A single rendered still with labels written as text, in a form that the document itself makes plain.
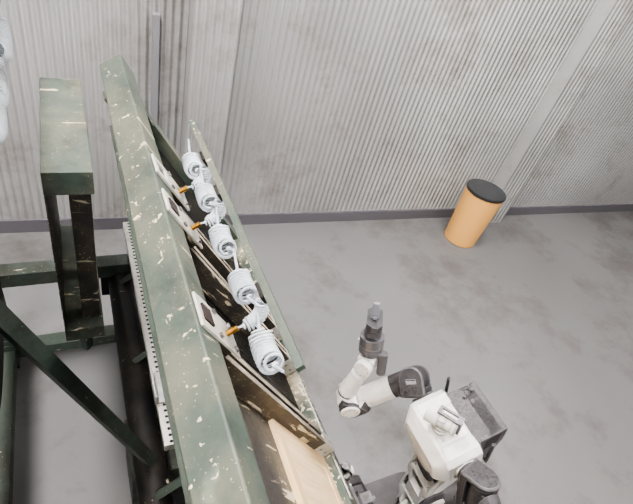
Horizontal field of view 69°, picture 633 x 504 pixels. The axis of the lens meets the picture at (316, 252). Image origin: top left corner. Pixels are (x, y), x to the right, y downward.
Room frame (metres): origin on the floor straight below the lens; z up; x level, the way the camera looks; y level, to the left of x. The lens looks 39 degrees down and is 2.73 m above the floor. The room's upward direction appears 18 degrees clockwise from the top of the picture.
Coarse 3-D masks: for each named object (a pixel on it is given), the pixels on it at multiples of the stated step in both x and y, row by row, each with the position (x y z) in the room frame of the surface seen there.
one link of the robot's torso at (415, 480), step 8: (416, 456) 1.13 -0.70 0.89; (408, 464) 1.13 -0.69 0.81; (416, 464) 1.12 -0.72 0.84; (408, 472) 1.13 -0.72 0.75; (416, 472) 1.09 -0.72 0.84; (408, 480) 1.14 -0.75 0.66; (416, 480) 1.13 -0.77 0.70; (424, 480) 1.06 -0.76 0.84; (432, 480) 1.07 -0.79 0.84; (408, 488) 1.13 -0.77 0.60; (416, 488) 1.10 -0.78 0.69; (424, 488) 1.03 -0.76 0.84; (432, 488) 1.01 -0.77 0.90; (440, 488) 1.01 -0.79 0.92; (416, 496) 1.08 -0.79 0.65; (424, 496) 1.02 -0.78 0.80; (432, 496) 1.09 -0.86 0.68; (440, 496) 1.11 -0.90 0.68
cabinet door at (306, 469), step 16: (272, 432) 0.77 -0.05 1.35; (288, 432) 0.85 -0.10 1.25; (288, 448) 0.76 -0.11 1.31; (304, 448) 0.88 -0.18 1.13; (288, 464) 0.69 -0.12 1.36; (304, 464) 0.79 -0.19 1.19; (320, 464) 0.91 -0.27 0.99; (304, 480) 0.70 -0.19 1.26; (320, 480) 0.81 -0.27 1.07; (304, 496) 0.62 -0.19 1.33; (320, 496) 0.72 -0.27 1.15; (336, 496) 0.84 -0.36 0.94
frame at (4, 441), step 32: (96, 256) 1.76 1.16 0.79; (128, 288) 1.67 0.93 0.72; (128, 320) 1.47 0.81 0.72; (128, 352) 1.29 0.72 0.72; (128, 384) 1.14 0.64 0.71; (0, 416) 1.05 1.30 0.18; (128, 416) 1.00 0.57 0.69; (0, 448) 0.90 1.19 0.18; (160, 448) 0.91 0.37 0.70; (0, 480) 0.77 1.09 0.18; (160, 480) 0.78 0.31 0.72
